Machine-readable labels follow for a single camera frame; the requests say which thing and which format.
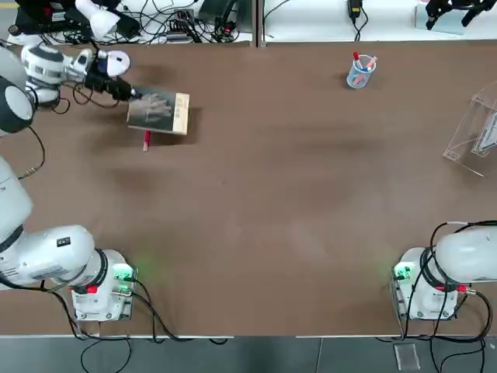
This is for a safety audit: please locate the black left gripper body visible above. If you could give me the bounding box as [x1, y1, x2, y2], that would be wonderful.
[84, 69, 113, 94]

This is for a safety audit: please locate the dark book with hand cover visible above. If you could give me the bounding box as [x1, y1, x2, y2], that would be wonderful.
[127, 87, 191, 136]

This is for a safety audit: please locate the clear acrylic storage rack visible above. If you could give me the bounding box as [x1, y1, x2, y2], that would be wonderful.
[442, 83, 497, 178]

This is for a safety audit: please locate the pale blue sheet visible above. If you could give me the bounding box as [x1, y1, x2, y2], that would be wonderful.
[414, 3, 467, 37]

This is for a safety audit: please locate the white desk lamp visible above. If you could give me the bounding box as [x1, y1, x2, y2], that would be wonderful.
[75, 0, 132, 78]

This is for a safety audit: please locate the black equipment case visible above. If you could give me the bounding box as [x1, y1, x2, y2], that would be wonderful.
[11, 0, 78, 38]

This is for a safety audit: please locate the orange pen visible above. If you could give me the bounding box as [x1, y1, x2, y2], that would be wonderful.
[355, 56, 379, 87]

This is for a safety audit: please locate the clear plastic pen cup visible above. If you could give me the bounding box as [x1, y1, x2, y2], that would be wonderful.
[346, 54, 378, 89]

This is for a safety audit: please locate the metal floor socket cover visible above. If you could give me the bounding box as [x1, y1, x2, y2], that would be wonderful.
[393, 343, 421, 371]

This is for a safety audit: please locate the black lamp power cable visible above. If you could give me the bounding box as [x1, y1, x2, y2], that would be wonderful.
[50, 83, 120, 116]

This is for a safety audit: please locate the black adapter cable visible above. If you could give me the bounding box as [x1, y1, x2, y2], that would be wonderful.
[351, 15, 369, 42]

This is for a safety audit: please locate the aluminium divider post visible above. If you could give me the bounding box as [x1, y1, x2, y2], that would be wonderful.
[251, 0, 267, 48]

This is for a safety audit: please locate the black base cable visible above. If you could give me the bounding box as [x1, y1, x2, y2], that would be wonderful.
[401, 289, 497, 373]
[0, 277, 230, 373]

